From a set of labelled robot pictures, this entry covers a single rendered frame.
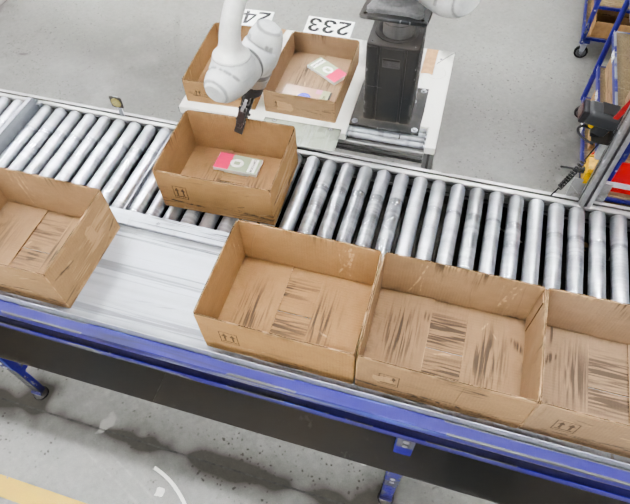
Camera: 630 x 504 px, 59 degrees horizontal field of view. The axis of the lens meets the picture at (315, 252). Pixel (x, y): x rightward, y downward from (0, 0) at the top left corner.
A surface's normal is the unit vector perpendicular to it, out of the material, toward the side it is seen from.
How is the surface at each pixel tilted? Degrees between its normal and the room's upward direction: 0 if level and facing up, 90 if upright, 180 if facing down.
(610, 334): 89
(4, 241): 1
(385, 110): 90
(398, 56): 90
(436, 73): 0
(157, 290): 0
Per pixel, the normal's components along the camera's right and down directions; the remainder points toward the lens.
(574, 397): -0.04, -0.57
